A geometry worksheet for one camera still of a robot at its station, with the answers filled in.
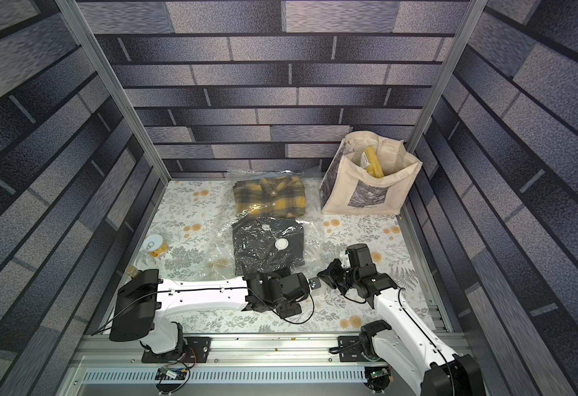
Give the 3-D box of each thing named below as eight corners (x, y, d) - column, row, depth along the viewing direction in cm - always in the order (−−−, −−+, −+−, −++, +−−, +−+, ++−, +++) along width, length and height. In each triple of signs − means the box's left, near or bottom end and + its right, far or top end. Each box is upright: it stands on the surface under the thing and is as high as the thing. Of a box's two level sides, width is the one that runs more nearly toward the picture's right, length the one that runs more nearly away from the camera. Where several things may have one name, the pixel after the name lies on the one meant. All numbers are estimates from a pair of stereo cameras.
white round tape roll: (145, 258, 96) (138, 251, 91) (152, 242, 100) (145, 234, 96) (165, 258, 96) (158, 251, 91) (170, 242, 100) (165, 234, 96)
